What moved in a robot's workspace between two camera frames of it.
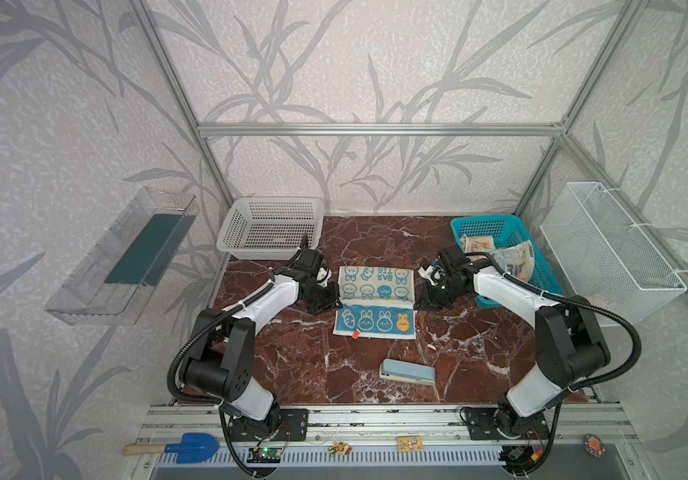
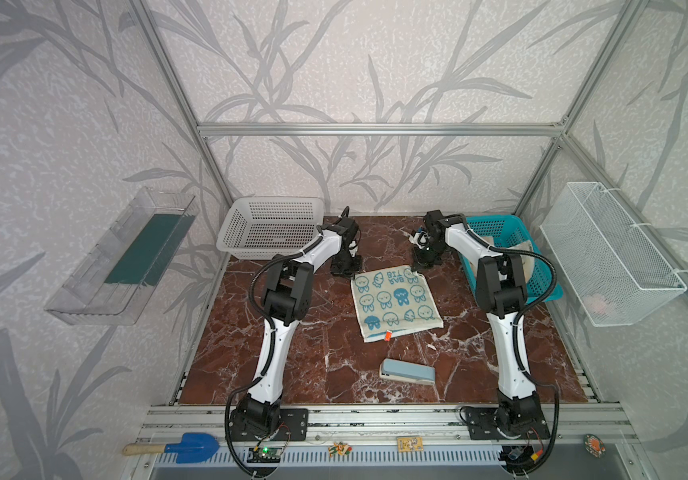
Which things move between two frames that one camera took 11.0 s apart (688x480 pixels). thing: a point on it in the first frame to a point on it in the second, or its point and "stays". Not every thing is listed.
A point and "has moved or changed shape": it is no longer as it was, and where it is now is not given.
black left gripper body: (325, 298) to (347, 262)
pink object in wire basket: (599, 300) stays
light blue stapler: (405, 371) stays
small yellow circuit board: (410, 444) stays
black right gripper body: (428, 295) to (422, 255)
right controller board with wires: (523, 459) stays
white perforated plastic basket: (265, 228) stays
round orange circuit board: (594, 446) stays
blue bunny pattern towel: (376, 302) has moved or changed shape
